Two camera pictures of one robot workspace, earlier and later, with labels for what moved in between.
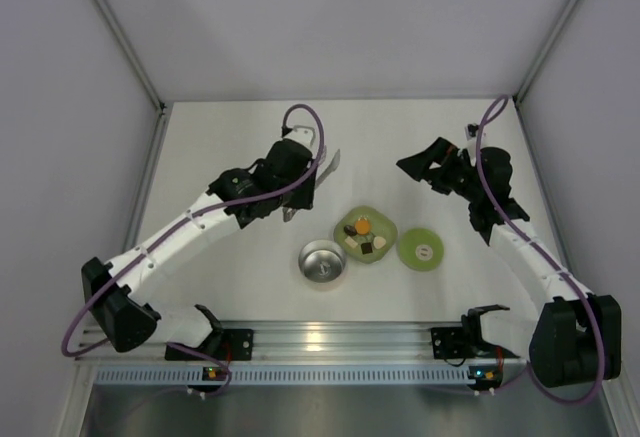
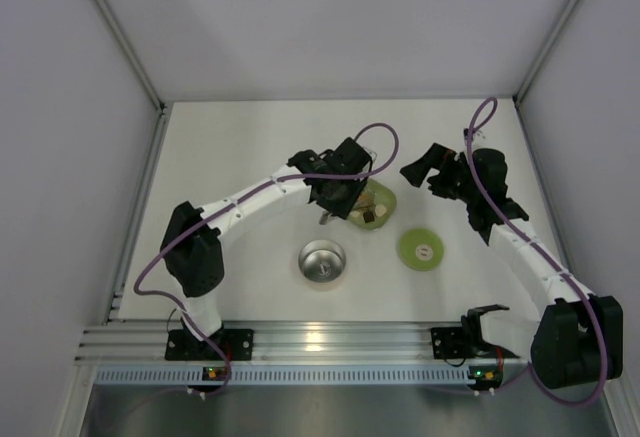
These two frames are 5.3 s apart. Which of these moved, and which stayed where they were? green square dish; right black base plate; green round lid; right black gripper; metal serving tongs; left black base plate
Moved: green square dish; metal serving tongs
Stayed: right black gripper; right black base plate; green round lid; left black base plate
